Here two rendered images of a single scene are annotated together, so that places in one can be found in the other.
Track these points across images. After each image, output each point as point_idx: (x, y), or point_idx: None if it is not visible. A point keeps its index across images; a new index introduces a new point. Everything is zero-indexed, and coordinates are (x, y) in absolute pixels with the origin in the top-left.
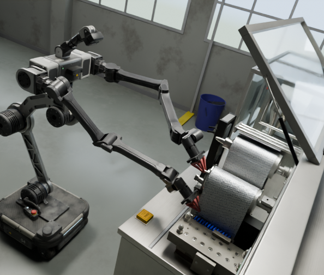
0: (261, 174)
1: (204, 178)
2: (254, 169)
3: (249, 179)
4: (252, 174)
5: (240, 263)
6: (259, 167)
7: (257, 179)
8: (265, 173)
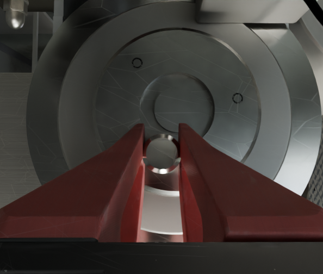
0: (321, 178)
1: (93, 104)
2: None
3: None
4: None
5: (12, 26)
6: None
7: None
8: (314, 193)
